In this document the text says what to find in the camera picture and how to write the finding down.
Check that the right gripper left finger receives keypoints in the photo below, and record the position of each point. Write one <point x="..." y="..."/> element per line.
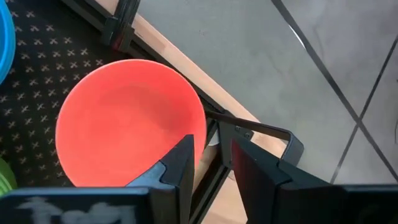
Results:
<point x="177" y="174"/>

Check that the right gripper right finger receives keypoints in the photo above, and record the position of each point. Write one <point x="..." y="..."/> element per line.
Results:
<point x="258" y="186"/>

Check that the orange plastic mini bowl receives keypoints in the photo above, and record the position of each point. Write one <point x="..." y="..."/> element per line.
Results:
<point x="124" y="124"/>

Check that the green plastic mini bowl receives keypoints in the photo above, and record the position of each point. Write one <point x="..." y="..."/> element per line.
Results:
<point x="4" y="180"/>

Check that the blue plastic mini bowl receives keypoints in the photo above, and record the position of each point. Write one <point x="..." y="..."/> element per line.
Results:
<point x="6" y="40"/>

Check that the black perforated metal tray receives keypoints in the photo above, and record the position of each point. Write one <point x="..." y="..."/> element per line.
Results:
<point x="46" y="93"/>

